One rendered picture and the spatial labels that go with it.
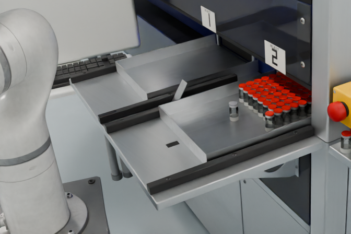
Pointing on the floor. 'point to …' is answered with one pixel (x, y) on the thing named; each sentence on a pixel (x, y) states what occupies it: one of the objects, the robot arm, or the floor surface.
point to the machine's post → (318, 170)
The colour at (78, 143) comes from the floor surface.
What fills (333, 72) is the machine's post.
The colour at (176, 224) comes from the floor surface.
